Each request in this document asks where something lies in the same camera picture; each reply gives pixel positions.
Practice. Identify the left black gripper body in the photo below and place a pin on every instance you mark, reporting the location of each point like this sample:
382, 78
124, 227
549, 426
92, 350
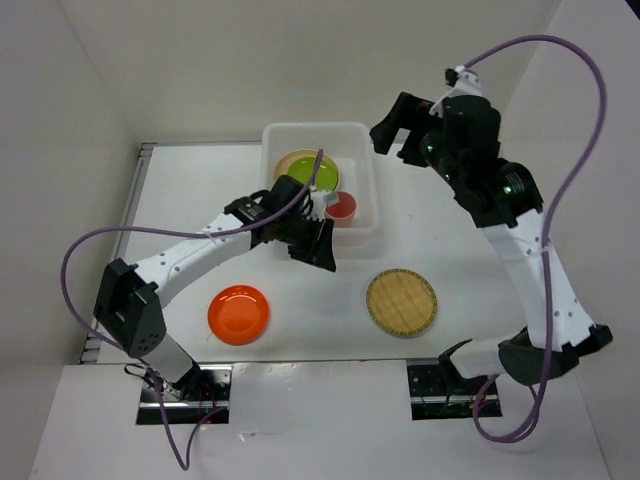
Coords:
298, 229

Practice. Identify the white plastic bin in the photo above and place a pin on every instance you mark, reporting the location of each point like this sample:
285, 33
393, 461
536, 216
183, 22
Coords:
349, 146

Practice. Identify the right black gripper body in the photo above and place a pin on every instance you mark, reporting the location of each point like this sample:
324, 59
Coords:
421, 121

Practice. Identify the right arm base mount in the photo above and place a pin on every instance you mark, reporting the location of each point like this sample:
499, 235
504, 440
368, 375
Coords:
435, 396

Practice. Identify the orange plastic plate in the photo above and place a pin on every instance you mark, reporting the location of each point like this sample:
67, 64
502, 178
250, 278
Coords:
238, 315

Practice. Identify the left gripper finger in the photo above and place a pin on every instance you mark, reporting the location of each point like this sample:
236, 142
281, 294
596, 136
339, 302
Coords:
300, 254
322, 247

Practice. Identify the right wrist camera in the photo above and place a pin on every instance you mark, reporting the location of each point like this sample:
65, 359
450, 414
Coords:
461, 82

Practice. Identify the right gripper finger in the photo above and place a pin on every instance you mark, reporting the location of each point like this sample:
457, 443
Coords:
401, 116
411, 153

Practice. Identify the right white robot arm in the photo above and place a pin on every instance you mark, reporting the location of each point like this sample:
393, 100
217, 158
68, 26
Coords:
462, 146

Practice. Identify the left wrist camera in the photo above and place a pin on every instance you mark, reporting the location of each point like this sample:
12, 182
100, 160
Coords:
315, 203

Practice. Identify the round bamboo woven plate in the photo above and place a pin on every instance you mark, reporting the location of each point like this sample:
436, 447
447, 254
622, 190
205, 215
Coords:
401, 303

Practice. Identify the beige bear print plate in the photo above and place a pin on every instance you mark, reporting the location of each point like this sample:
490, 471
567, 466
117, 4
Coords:
283, 164

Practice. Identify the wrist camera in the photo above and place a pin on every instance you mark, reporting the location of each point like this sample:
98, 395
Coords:
461, 82
315, 203

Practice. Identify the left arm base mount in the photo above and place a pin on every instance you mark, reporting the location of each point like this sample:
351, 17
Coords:
208, 400

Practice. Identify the lime green plate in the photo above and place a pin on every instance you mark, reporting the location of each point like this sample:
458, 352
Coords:
327, 177

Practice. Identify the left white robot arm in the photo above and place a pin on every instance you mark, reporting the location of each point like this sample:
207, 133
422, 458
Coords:
132, 297

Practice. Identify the pink plastic cup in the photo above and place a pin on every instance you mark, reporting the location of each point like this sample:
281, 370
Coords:
342, 211

